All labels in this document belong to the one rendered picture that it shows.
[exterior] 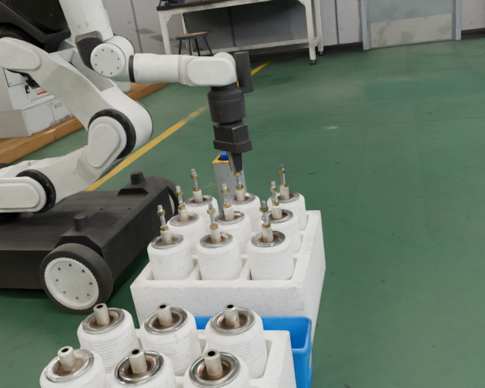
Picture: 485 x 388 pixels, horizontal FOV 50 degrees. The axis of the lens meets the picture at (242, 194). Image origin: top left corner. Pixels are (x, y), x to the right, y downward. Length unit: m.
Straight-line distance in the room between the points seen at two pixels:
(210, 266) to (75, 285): 0.48
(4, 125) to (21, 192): 2.16
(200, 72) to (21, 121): 2.60
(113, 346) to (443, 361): 0.66
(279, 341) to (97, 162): 0.79
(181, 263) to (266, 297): 0.21
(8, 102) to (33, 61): 2.23
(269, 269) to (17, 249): 0.79
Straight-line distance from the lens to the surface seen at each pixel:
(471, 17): 6.15
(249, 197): 1.37
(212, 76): 1.23
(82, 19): 1.28
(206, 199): 1.41
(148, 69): 1.27
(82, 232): 1.49
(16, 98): 3.79
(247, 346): 0.86
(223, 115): 1.26
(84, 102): 1.53
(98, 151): 1.49
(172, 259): 1.18
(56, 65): 1.52
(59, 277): 1.51
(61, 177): 1.65
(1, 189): 1.74
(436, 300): 1.37
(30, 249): 1.60
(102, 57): 1.26
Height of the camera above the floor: 0.75
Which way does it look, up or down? 21 degrees down
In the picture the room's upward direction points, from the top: 9 degrees counter-clockwise
